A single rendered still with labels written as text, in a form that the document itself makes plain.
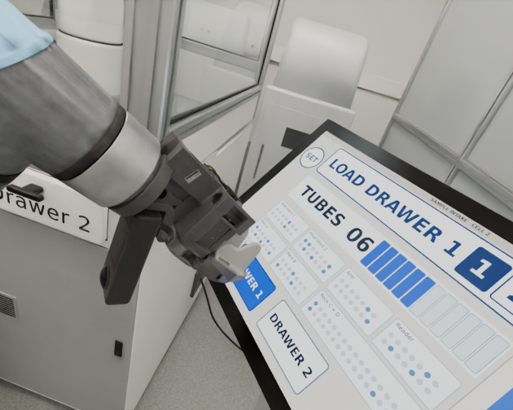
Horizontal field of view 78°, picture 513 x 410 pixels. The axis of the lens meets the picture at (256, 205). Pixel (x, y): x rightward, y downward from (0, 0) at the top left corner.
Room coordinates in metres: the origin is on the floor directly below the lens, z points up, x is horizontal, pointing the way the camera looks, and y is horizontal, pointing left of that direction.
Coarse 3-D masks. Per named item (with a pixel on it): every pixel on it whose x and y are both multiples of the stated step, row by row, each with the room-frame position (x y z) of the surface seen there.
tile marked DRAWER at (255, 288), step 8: (256, 264) 0.35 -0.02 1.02; (248, 272) 0.34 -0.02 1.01; (256, 272) 0.34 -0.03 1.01; (264, 272) 0.33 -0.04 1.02; (248, 280) 0.33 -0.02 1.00; (256, 280) 0.33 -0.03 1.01; (264, 280) 0.32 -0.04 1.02; (240, 288) 0.32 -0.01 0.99; (248, 288) 0.32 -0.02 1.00; (256, 288) 0.32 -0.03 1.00; (264, 288) 0.31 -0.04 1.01; (272, 288) 0.31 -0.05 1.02; (240, 296) 0.31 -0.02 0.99; (248, 296) 0.31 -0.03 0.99; (256, 296) 0.31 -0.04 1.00; (264, 296) 0.30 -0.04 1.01; (248, 304) 0.30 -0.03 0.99; (256, 304) 0.30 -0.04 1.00
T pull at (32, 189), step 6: (12, 186) 0.49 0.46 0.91; (18, 186) 0.49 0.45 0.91; (24, 186) 0.50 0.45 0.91; (30, 186) 0.50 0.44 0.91; (36, 186) 0.51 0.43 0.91; (12, 192) 0.48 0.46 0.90; (18, 192) 0.48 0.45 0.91; (24, 192) 0.48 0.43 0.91; (30, 192) 0.49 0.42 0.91; (36, 192) 0.50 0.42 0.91; (30, 198) 0.48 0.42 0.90; (36, 198) 0.48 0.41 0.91; (42, 198) 0.49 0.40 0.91
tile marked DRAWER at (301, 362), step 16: (288, 304) 0.29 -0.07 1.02; (272, 320) 0.27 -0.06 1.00; (288, 320) 0.27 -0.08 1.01; (272, 336) 0.26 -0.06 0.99; (288, 336) 0.25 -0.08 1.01; (304, 336) 0.25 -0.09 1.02; (272, 352) 0.24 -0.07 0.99; (288, 352) 0.24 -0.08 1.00; (304, 352) 0.24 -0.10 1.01; (320, 352) 0.23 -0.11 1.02; (288, 368) 0.23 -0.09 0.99; (304, 368) 0.22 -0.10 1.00; (320, 368) 0.22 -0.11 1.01; (288, 384) 0.21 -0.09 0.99; (304, 384) 0.21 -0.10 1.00
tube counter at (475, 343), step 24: (336, 240) 0.34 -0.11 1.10; (360, 240) 0.33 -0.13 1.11; (384, 240) 0.32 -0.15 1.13; (360, 264) 0.30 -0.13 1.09; (384, 264) 0.30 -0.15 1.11; (408, 264) 0.29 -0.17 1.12; (384, 288) 0.27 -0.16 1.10; (408, 288) 0.27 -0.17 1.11; (432, 288) 0.26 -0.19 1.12; (408, 312) 0.25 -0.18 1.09; (432, 312) 0.24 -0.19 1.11; (456, 312) 0.24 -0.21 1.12; (432, 336) 0.22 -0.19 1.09; (456, 336) 0.22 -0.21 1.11; (480, 336) 0.22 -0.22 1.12; (504, 336) 0.21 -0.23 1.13; (480, 360) 0.20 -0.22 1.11
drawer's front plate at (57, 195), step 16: (32, 176) 0.52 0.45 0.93; (0, 192) 0.52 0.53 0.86; (48, 192) 0.52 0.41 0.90; (64, 192) 0.51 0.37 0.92; (16, 208) 0.52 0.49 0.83; (48, 208) 0.52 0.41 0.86; (64, 208) 0.51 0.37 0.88; (80, 208) 0.51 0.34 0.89; (96, 208) 0.51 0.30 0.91; (48, 224) 0.52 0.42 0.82; (64, 224) 0.51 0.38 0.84; (80, 224) 0.51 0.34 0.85; (96, 224) 0.51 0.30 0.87; (96, 240) 0.51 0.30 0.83
